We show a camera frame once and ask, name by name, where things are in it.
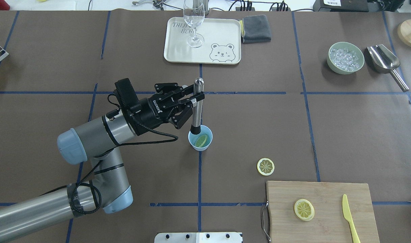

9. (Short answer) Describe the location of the white bear serving tray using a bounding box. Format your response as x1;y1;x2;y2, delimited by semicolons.
164;17;242;65

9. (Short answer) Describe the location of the steel ice scoop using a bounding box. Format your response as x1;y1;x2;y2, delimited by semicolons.
366;44;409;92

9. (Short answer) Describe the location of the clear wine glass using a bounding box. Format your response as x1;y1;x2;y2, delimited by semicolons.
183;0;205;48

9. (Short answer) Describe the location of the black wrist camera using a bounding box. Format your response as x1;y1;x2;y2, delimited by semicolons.
114;78;142;113

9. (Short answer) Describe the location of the grey folded cloth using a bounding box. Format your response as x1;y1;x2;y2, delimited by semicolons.
241;15;272;44

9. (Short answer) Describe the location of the lemon slice on table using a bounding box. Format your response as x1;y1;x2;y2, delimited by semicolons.
256;158;275;176

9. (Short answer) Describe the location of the light blue cup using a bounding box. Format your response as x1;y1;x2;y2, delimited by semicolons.
188;125;213;151

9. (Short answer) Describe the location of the yellow sponge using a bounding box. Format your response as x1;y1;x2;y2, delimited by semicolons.
239;20;245;37

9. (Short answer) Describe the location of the steel muddler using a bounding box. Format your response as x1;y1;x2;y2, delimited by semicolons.
190;77;204;134

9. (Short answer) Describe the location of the yellow lemon slice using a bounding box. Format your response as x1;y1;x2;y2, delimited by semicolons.
194;134;209;148

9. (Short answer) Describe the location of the yellow plastic knife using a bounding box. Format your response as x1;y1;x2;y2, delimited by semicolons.
342;194;361;243

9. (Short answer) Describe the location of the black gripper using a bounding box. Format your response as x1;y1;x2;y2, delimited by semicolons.
133;83;205;130

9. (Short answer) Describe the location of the lemon slice on board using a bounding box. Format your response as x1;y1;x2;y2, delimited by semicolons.
294;198;315;221

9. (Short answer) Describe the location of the green bowl of ice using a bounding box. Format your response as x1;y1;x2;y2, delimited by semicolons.
327;42;365;75

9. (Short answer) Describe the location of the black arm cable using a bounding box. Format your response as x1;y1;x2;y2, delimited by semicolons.
40;94;179;216

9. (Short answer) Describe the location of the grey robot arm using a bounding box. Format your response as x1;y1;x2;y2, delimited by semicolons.
0;94;197;243

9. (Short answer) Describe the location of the metal base plate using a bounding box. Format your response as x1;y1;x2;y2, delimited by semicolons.
154;232;243;243

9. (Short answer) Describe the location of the wooden cutting board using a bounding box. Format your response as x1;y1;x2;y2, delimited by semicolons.
266;181;380;243

